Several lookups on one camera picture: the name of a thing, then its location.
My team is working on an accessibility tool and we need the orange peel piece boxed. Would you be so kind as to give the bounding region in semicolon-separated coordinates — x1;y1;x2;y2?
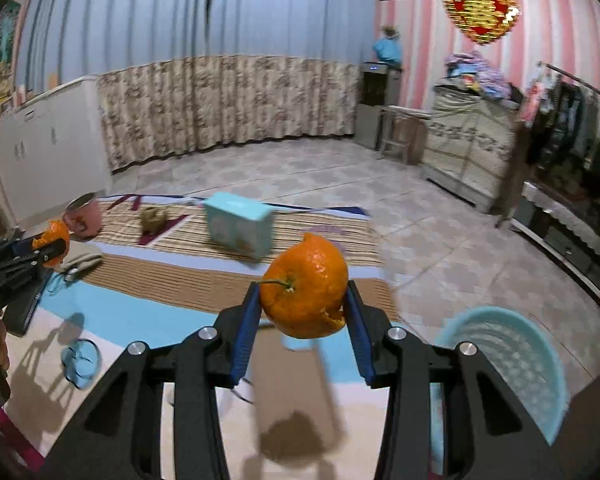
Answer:
32;220;70;268

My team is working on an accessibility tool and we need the whole orange fruit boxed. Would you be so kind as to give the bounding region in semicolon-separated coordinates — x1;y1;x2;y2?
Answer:
259;232;349;339

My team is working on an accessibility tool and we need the pink mug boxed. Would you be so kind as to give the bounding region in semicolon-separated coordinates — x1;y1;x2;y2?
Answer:
62;193;102;240

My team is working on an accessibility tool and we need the white cabinet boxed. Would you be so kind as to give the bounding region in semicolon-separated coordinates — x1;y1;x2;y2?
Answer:
0;76;112;229

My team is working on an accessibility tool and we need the teal cardboard box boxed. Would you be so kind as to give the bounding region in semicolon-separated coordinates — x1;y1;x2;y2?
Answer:
202;192;275;260

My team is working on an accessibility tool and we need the brown phone case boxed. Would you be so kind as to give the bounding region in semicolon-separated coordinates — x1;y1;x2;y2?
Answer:
249;325;343;468

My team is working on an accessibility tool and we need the small brown figurine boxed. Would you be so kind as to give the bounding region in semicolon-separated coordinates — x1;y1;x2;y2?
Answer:
138;206;169;236

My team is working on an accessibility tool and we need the teal plastic mesh basket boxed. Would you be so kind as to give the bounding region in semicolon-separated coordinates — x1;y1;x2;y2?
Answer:
436;306;569;444

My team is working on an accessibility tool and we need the small metal folding table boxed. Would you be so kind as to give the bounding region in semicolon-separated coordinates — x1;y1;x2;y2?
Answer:
378;105;431;166

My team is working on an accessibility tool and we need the cloth-covered cabinet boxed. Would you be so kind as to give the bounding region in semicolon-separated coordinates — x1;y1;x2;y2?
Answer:
422;84;517;212

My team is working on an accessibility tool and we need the grey water dispenser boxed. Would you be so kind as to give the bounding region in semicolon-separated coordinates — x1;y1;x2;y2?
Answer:
354;62;402;150

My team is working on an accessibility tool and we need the blue floral curtain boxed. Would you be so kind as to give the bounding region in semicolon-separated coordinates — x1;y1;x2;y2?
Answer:
16;0;374;170

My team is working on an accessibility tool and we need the low lace-covered tv stand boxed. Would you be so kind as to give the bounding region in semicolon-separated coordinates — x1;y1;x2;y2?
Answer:
509;181;600;304

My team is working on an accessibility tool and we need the blue bag on dispenser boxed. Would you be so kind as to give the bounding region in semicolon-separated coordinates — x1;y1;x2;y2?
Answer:
373;37;402;67

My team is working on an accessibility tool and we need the pile of folded clothes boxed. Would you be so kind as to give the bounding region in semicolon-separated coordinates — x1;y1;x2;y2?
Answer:
444;50;512;100

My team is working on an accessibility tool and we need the clothes rack with garments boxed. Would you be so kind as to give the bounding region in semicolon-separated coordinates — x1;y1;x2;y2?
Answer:
501;62;600;234

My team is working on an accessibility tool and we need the red heart wall decoration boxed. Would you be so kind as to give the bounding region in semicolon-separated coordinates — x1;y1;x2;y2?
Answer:
443;0;520;46

